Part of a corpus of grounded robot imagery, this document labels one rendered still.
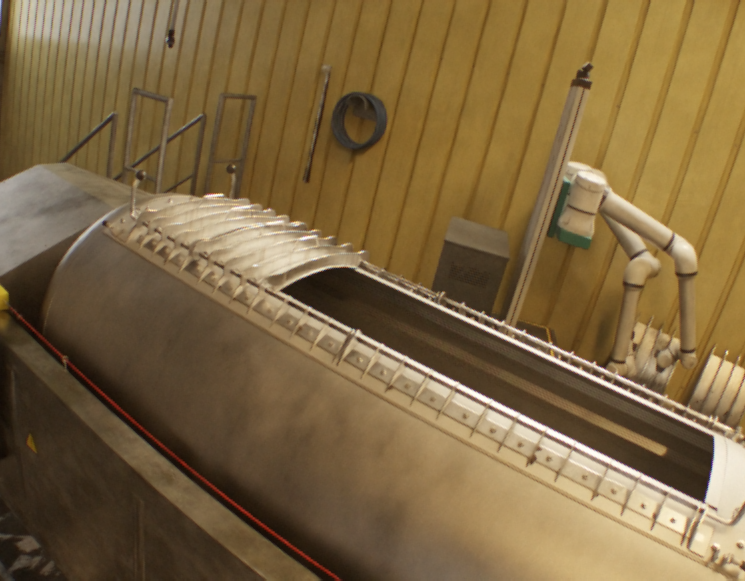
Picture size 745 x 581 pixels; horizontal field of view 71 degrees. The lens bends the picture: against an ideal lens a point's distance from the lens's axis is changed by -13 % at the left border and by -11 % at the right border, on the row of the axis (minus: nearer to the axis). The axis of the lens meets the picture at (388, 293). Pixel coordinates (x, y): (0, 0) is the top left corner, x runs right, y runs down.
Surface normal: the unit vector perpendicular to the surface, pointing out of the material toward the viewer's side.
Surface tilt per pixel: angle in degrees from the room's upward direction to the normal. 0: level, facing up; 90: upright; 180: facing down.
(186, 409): 68
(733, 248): 90
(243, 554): 1
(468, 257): 90
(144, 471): 0
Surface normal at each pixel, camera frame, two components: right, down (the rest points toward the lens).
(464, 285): -0.18, 0.33
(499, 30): -0.52, 0.20
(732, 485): 0.13, -0.85
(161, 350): -0.32, -0.32
